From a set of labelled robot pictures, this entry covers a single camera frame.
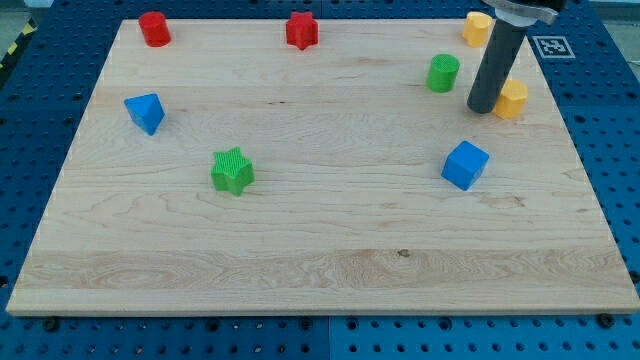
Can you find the green star block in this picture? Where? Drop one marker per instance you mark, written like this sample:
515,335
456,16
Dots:
231,171

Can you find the green cylinder block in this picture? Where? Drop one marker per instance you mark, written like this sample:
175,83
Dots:
442,73

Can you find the yellow heart block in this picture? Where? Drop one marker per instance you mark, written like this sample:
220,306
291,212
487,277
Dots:
476,28

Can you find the red star block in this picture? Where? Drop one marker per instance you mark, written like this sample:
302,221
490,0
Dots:
302,30

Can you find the blue cube block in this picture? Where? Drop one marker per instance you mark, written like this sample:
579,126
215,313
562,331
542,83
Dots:
464,165

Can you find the black bolt left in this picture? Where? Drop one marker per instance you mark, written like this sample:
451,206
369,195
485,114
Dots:
50,324

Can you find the black bolt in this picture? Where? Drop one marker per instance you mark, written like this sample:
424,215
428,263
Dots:
605,320
50,324

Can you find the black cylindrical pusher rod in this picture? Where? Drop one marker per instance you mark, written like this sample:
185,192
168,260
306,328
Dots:
499,56

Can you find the white fiducial marker tag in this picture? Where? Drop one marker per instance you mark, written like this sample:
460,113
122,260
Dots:
553,47

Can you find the wooden board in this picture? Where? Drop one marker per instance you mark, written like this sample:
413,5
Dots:
348,213

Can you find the yellow hexagon block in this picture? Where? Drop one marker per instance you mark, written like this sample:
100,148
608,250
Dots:
511,100

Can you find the blue triangle block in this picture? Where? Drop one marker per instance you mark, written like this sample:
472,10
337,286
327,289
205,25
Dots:
146,112

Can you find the yellow black hazard tape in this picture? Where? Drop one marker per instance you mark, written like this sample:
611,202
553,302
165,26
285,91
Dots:
19,45

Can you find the black bolt right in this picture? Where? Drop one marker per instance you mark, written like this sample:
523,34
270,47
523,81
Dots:
605,320

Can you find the red cylinder block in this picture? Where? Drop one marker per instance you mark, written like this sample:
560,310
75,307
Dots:
154,28

